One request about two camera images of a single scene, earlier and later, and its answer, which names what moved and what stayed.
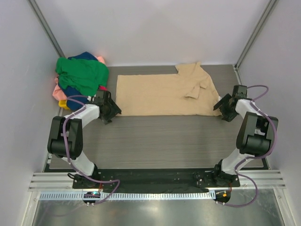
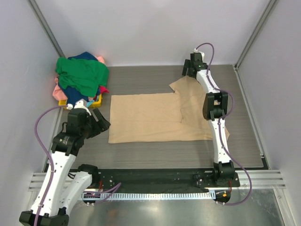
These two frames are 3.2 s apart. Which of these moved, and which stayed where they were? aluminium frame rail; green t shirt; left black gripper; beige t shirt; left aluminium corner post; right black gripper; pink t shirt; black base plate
Moved: right black gripper; beige t shirt; left black gripper
Stayed: green t shirt; black base plate; left aluminium corner post; pink t shirt; aluminium frame rail
